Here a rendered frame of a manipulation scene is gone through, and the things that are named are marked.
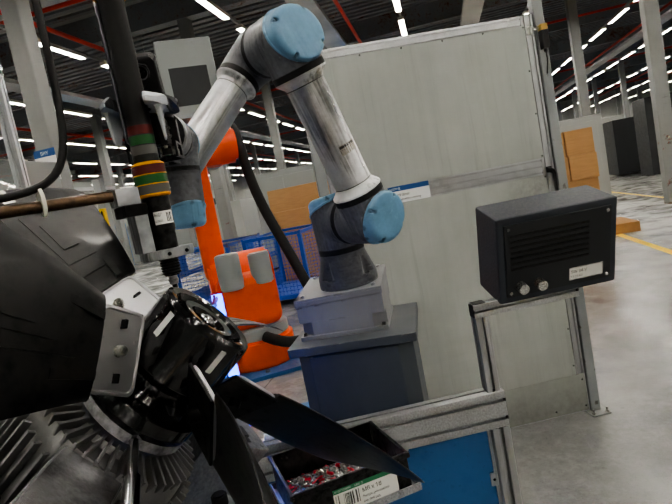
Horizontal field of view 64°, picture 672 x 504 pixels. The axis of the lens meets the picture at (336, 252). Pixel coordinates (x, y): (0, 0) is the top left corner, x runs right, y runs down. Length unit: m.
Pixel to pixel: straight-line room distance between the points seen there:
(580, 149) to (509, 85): 5.95
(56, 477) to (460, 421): 0.85
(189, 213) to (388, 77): 1.80
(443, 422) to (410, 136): 1.67
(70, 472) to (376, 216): 0.79
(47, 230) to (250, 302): 3.78
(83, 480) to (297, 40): 0.83
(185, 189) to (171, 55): 3.74
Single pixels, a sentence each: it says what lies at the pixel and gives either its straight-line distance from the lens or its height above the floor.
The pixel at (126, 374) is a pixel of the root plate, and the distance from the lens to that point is 0.62.
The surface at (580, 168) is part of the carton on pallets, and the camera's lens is 8.70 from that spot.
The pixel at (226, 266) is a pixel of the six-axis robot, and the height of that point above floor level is 0.94.
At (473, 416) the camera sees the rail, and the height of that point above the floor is 0.82.
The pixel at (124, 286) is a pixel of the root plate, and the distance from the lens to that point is 0.73.
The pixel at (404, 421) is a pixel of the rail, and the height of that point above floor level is 0.84.
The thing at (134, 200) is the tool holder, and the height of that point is 1.38.
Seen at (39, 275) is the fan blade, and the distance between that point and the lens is 0.55.
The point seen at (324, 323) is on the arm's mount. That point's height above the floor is 1.04.
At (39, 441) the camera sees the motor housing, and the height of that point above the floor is 1.15.
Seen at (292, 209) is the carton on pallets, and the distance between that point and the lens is 8.89.
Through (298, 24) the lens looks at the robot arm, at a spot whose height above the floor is 1.67.
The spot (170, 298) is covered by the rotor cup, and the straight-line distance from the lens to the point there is 0.63.
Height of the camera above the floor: 1.34
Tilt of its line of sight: 6 degrees down
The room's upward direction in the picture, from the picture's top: 11 degrees counter-clockwise
